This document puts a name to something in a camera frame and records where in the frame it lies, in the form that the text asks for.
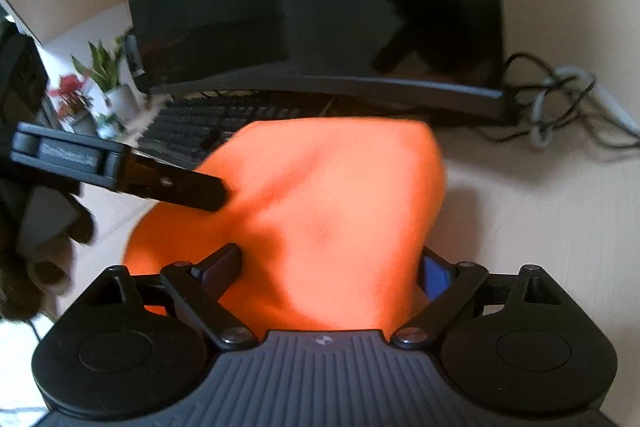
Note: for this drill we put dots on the black computer monitor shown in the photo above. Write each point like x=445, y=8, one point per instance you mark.
x=445, y=55

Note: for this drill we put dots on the person's left hand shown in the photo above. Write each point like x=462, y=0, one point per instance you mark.
x=37, y=250

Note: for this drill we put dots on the black keyboard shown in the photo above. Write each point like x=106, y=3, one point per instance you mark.
x=186, y=131

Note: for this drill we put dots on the potted green plant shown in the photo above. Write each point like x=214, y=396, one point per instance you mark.
x=104, y=71

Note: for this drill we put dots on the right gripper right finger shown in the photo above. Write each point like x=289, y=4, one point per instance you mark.
x=449, y=290

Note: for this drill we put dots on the red flower plant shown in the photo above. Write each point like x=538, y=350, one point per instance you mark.
x=73, y=106

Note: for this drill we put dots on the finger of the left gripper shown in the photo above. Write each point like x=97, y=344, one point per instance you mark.
x=151, y=179

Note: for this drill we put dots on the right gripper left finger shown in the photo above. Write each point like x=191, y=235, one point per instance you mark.
x=197, y=290

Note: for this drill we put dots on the orange pumpkin costume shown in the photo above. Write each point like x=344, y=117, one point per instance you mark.
x=331, y=215

